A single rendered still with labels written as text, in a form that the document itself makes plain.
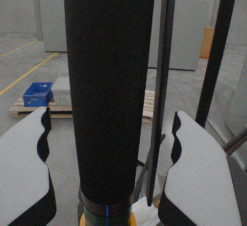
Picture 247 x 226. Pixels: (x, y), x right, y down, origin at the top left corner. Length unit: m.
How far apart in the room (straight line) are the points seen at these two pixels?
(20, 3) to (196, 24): 10.90
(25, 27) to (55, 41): 6.38
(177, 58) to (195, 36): 0.81
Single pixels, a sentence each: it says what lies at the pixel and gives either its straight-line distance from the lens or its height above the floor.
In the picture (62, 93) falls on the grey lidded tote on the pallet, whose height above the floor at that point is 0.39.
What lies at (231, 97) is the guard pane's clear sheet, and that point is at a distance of 1.31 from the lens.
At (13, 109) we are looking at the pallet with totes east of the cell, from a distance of 3.50.
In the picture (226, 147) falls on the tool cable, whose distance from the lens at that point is 0.29.
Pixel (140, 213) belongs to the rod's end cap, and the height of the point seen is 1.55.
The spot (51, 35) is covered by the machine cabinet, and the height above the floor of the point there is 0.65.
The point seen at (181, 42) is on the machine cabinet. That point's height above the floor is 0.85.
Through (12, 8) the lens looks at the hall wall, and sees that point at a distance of 14.19.
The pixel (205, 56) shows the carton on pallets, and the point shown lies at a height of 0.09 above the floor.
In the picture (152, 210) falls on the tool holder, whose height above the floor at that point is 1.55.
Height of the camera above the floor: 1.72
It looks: 28 degrees down
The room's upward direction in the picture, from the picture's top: 3 degrees clockwise
